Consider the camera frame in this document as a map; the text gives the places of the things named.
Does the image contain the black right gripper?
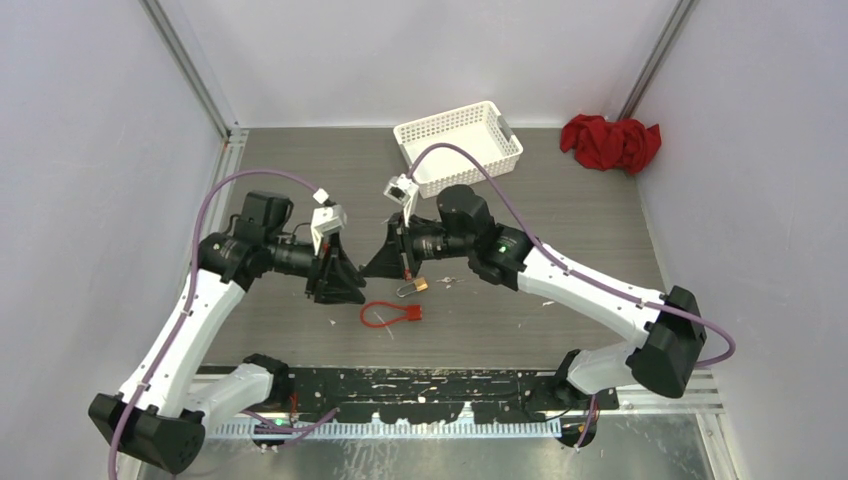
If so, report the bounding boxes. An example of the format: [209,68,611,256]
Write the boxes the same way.
[365,209,475,281]

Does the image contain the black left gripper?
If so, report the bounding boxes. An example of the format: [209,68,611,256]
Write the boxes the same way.
[265,232,366,306]

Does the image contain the red cable padlock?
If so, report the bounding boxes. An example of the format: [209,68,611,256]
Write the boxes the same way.
[359,301,424,329]

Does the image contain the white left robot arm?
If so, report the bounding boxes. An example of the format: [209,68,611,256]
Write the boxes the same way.
[88,190,365,475]

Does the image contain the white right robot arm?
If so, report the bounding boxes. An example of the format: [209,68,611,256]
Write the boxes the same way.
[361,176,707,411]

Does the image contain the brass padlock silver shackle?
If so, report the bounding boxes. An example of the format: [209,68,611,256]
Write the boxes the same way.
[396,278,428,298]

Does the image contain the silver keys on table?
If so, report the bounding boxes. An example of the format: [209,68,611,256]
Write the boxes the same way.
[437,277,461,286]

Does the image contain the crumpled red cloth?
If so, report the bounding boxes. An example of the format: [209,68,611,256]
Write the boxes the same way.
[559,114,662,175]

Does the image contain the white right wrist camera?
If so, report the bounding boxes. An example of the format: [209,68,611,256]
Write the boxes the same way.
[383,174,420,223]

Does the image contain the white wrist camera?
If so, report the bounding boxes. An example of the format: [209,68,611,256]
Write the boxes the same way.
[310,204,347,255]
[383,174,420,223]

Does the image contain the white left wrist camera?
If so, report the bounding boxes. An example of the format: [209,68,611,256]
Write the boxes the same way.
[310,204,347,255]

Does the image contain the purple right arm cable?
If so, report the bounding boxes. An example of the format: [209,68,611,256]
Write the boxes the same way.
[405,142,738,369]

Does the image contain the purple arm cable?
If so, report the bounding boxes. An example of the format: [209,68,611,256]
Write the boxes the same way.
[405,142,738,369]
[105,166,333,480]

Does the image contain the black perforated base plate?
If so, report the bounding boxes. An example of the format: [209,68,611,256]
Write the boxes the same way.
[252,367,619,425]

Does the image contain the aluminium slotted rail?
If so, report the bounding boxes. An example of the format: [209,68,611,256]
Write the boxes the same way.
[207,417,562,440]

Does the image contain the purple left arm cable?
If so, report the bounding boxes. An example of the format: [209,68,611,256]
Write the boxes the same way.
[105,166,333,480]

